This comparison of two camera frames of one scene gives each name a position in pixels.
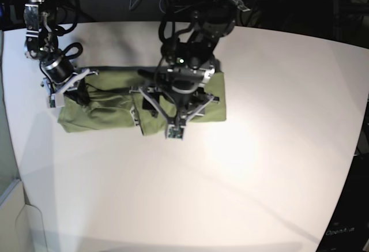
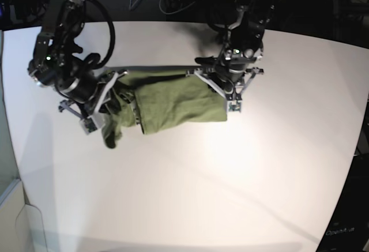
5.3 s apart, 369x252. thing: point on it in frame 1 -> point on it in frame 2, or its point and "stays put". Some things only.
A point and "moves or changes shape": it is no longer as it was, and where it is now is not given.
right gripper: x=178 y=92 -> x=227 y=79
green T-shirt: x=110 y=101 moves or changes shape
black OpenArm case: x=348 y=229 stays put
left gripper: x=61 y=75 -> x=103 y=100
